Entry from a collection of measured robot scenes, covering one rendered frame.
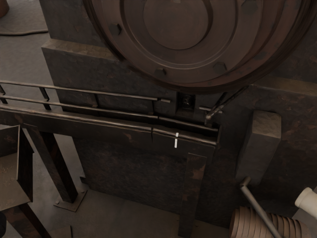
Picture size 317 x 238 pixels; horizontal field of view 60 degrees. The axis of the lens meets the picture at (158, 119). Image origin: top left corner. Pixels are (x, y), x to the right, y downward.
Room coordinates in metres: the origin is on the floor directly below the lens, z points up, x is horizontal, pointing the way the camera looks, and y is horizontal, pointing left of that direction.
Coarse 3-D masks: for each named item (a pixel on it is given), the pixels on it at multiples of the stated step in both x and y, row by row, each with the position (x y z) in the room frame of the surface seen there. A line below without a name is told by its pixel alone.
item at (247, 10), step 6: (246, 0) 0.42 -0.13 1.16; (252, 0) 0.42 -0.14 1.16; (246, 6) 0.42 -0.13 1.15; (252, 6) 0.41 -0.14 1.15; (246, 12) 0.42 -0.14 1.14; (252, 12) 0.41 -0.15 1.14; (114, 24) 0.48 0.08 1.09; (114, 30) 0.48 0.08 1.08; (120, 30) 0.48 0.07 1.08; (216, 66) 0.43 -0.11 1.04; (222, 66) 0.42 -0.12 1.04; (156, 72) 0.46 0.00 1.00; (162, 72) 0.46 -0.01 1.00; (216, 72) 0.42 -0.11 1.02; (222, 72) 0.42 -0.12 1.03; (162, 78) 0.46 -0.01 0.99
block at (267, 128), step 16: (256, 112) 0.55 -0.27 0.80; (272, 112) 0.55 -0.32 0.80; (256, 128) 0.49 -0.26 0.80; (272, 128) 0.49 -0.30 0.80; (256, 144) 0.47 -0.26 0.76; (272, 144) 0.46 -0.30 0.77; (240, 160) 0.48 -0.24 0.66; (256, 160) 0.46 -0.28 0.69; (240, 176) 0.47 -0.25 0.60; (256, 176) 0.46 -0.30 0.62
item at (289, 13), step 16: (96, 0) 0.58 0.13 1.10; (272, 0) 0.46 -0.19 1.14; (288, 0) 0.47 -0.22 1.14; (272, 16) 0.46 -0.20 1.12; (288, 16) 0.47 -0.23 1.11; (272, 32) 0.46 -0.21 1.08; (288, 32) 0.46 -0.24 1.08; (256, 48) 0.46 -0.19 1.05; (272, 48) 0.47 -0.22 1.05; (240, 64) 0.47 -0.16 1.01; (256, 64) 0.47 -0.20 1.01; (224, 80) 0.49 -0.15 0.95
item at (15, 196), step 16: (16, 128) 0.57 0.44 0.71; (0, 144) 0.55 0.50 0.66; (16, 144) 0.56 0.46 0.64; (0, 160) 0.53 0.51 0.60; (16, 160) 0.53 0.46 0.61; (32, 160) 0.53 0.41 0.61; (0, 176) 0.47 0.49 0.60; (16, 176) 0.47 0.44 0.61; (32, 176) 0.47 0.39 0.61; (0, 192) 0.41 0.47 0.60; (16, 192) 0.41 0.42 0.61; (32, 192) 0.41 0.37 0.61; (0, 208) 0.36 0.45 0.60; (16, 208) 0.42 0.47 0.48; (16, 224) 0.41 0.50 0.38; (32, 224) 0.43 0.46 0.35
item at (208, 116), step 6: (240, 90) 0.55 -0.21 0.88; (222, 96) 0.53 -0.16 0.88; (234, 96) 0.52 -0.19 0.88; (216, 102) 0.49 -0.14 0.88; (228, 102) 0.49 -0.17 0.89; (216, 108) 0.46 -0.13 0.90; (222, 108) 0.47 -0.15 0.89; (204, 114) 0.47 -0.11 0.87; (210, 114) 0.43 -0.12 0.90; (204, 120) 0.45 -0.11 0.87
